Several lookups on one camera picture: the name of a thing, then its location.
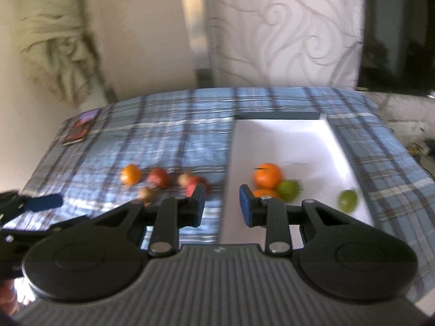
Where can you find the beige fringed curtain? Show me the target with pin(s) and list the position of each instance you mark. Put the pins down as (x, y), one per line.
(54, 40)

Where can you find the large scarred orange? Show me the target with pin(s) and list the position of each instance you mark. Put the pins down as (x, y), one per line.
(265, 193)

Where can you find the yellow orange citrus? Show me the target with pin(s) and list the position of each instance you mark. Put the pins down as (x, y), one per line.
(131, 174)

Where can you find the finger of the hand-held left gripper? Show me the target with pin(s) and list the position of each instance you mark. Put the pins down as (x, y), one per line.
(44, 202)
(64, 223)

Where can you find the grey box with white inside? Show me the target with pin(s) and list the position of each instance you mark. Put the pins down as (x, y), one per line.
(292, 142)

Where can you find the light green round guava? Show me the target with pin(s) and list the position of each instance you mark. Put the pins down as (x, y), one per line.
(348, 201)

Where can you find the orange red apple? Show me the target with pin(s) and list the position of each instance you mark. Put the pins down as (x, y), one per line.
(188, 180)

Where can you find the smartphone with red picture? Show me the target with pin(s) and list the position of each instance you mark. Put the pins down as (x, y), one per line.
(80, 128)

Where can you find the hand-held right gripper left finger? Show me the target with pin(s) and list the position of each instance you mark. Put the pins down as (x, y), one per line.
(198, 205)

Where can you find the large red apple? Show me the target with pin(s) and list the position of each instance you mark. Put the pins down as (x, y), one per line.
(158, 178)

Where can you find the blue plaid blanket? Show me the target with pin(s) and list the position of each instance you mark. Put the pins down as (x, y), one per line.
(142, 132)

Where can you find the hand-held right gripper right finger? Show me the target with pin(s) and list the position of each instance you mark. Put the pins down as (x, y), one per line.
(245, 207)

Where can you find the tangerine with leafy stem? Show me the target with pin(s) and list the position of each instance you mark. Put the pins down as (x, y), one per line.
(267, 176)

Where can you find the dark green round guava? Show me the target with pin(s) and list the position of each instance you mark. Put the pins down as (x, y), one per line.
(288, 191)

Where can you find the brown kiwi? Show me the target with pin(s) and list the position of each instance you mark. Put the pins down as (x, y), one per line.
(147, 194)

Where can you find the black flat television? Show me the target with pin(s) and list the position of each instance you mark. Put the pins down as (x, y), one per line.
(397, 34)

